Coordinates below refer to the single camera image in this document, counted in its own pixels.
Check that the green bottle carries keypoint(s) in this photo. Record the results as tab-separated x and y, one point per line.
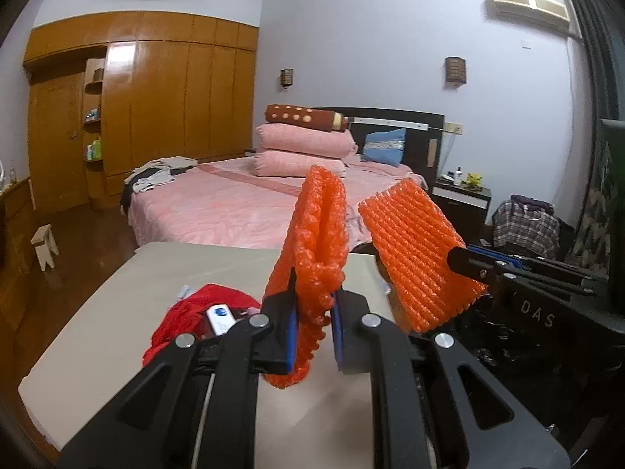
95	150

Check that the pink mesh cloth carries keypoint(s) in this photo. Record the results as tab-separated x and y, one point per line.
252	310

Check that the blue pillow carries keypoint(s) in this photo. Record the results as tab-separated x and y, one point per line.
385	146

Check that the dark wooden headboard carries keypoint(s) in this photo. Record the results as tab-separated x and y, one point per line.
420	127

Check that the beige air conditioner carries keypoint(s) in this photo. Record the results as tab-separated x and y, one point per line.
530	6

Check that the wall socket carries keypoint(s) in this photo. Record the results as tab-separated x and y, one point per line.
455	127

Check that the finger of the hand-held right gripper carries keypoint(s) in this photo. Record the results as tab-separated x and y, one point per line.
503	256
464	261

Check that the pink folded blanket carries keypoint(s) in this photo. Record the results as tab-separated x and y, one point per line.
293	163
302	139

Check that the plaid cloth bag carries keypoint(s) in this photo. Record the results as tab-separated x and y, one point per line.
525	227

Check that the yellow plush toy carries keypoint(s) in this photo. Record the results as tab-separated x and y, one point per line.
474	181

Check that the wooden wall lamp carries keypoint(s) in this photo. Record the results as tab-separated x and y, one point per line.
455	69
286	78

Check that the dark patterned curtain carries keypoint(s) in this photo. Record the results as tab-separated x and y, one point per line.
600	107

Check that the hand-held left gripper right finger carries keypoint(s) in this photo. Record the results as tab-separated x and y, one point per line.
338	337

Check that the wooden wardrobe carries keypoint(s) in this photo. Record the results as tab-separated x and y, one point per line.
161	107

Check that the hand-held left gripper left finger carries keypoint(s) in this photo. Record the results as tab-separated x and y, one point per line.
291	337

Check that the red fabric cloth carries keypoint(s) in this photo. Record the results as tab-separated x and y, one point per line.
180	317

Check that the wooden dresser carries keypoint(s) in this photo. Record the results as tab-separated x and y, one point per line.
14	234

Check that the bed with pink bedspread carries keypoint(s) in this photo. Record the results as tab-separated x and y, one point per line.
219	205

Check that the dark nightstand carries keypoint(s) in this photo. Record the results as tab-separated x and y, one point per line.
464	210

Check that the brown dotted rolled blanket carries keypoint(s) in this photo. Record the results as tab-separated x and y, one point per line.
302	116

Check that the orange foam fruit net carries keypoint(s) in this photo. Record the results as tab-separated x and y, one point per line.
315	234
415	254

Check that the white lotion bottle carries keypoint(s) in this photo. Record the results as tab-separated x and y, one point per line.
458	177

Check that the small wooden stool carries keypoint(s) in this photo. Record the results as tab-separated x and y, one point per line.
45	244

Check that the pile of clothes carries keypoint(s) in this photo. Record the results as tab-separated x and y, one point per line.
156	176

